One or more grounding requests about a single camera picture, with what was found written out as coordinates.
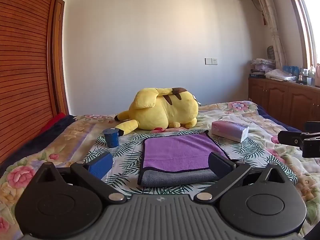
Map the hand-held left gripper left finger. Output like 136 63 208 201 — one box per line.
29 152 127 204

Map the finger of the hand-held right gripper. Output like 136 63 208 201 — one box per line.
277 129 320 158
303 121 320 133

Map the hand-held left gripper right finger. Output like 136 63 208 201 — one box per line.
196 151 293 203

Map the purple and grey towel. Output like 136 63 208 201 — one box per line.
137 129 237 188

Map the leaf-print cloth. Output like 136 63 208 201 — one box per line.
82 129 298 198

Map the floral bedsheet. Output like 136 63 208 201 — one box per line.
0 100 320 240

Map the blue cup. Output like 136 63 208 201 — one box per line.
103 128 120 148

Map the pink tissue pack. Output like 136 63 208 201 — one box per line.
211 120 250 143

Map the wooden cabinet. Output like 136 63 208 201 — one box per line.
248 77 320 131

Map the dark blue blanket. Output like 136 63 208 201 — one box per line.
0 114 77 177

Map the white plastic bag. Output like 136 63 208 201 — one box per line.
264 68 297 82

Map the blue box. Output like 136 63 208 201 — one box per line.
282 65 299 75

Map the red cloth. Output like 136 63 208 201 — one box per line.
39 112 66 133

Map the stack of folded linens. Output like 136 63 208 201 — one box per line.
250 58 276 74

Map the yellow plush toy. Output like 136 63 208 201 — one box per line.
114 87 199 137

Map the window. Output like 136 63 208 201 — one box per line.
284 0 320 68

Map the beige curtain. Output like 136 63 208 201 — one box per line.
257 0 287 70

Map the wooden louvred wardrobe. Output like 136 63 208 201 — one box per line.
0 0 70 166

